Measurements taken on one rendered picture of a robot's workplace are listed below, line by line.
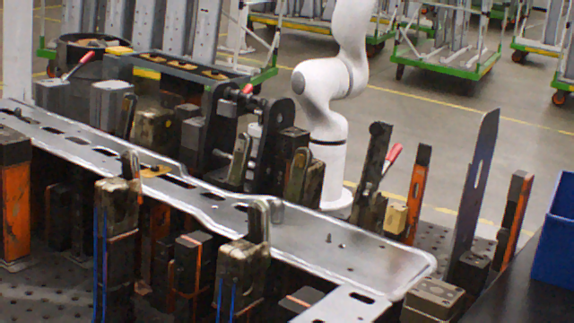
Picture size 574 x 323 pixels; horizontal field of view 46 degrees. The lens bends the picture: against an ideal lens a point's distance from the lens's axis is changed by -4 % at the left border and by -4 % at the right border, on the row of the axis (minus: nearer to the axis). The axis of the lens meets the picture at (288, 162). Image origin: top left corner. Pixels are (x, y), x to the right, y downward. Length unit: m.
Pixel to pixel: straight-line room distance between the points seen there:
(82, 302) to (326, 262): 0.64
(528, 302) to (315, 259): 0.39
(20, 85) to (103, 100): 3.59
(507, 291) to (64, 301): 0.99
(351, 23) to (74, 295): 0.97
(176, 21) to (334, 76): 4.19
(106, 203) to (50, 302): 0.35
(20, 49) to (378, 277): 4.40
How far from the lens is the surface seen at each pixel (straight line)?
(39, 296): 1.71
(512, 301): 1.24
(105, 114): 1.89
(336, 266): 1.29
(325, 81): 1.90
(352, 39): 1.89
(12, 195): 1.76
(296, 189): 1.56
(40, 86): 2.11
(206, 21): 5.90
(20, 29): 5.36
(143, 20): 6.19
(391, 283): 1.27
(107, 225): 1.45
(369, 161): 1.46
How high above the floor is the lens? 1.59
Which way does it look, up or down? 20 degrees down
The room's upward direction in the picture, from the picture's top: 7 degrees clockwise
